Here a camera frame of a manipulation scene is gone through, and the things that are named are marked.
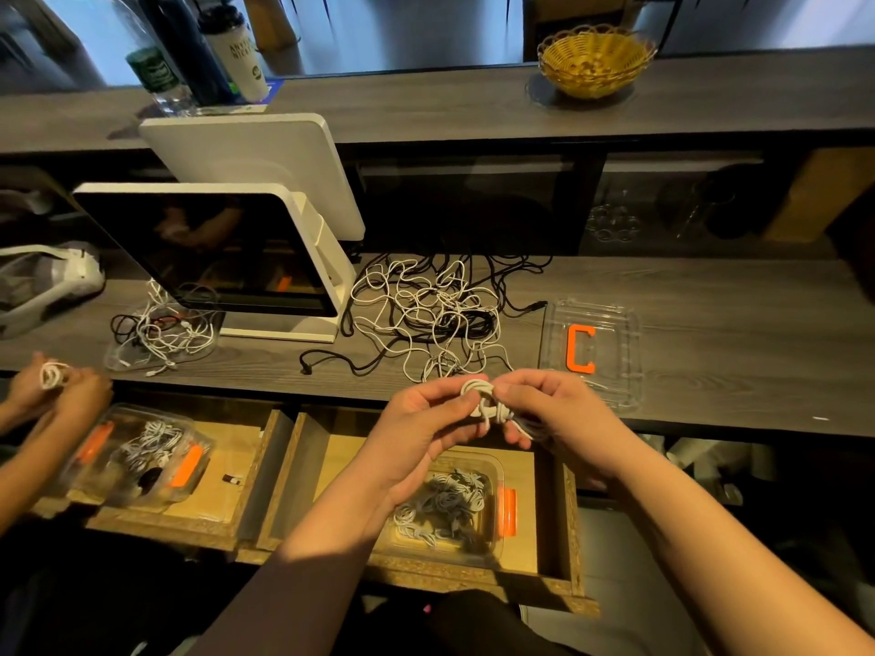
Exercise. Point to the grey wooden bar counter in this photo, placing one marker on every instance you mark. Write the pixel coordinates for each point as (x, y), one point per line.
(451, 102)

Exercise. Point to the person's left forearm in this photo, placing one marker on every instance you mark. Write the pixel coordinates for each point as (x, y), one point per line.
(294, 581)

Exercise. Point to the brown wooden chair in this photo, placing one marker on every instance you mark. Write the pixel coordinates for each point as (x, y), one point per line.
(574, 7)

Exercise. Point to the black thermos bottle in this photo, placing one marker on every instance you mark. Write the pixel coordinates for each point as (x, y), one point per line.
(192, 41)

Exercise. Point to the another person's forearm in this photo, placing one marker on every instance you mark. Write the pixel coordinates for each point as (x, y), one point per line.
(34, 471)

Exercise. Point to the person's left hand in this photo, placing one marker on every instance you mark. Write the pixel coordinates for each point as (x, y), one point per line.
(410, 437)

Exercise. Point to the clear container drawer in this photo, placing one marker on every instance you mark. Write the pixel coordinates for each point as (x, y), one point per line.
(89, 478)
(397, 540)

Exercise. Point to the person's right hand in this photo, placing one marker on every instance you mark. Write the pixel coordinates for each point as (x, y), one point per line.
(574, 419)

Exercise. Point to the clear plastic water bottle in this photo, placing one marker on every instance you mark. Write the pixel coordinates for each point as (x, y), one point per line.
(153, 68)

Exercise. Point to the white paper coffee cup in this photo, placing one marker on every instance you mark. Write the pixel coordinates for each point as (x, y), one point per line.
(235, 54)

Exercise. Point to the yellow woven basket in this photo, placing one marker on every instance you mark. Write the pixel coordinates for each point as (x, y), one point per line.
(596, 64)

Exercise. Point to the flat cardboard sheet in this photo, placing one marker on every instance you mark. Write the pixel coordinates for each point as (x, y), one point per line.
(820, 195)

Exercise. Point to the person's right forearm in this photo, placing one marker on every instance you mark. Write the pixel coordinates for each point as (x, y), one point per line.
(752, 560)

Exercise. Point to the white touchscreen monitor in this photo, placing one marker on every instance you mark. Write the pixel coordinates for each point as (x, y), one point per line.
(205, 253)

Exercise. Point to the white headset device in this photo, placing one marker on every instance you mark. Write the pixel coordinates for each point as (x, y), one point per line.
(75, 273)

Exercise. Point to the pile of white containers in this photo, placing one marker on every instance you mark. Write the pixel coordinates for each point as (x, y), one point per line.
(711, 460)

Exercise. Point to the white customer display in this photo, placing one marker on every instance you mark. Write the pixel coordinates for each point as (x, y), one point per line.
(253, 171)

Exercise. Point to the small white connector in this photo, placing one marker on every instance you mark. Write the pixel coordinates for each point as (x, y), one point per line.
(233, 478)

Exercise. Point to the wooden drawer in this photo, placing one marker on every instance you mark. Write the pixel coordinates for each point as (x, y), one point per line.
(253, 499)
(561, 533)

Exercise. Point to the blue white notebook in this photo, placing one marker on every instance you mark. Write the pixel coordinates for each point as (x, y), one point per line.
(271, 91)

